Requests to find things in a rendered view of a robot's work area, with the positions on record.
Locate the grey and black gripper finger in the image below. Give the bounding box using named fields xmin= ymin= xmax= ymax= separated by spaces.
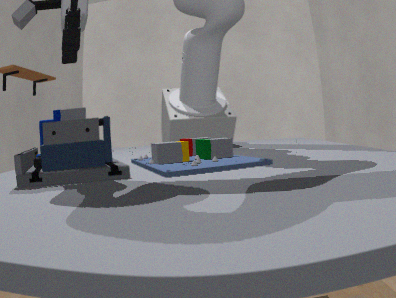
xmin=62 ymin=51 xmax=77 ymax=64
xmin=62 ymin=0 xmax=81 ymax=52

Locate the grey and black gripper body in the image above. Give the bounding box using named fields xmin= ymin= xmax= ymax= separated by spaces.
xmin=61 ymin=0 xmax=88 ymax=32

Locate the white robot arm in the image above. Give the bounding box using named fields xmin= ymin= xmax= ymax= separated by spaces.
xmin=11 ymin=0 xmax=245 ymax=116

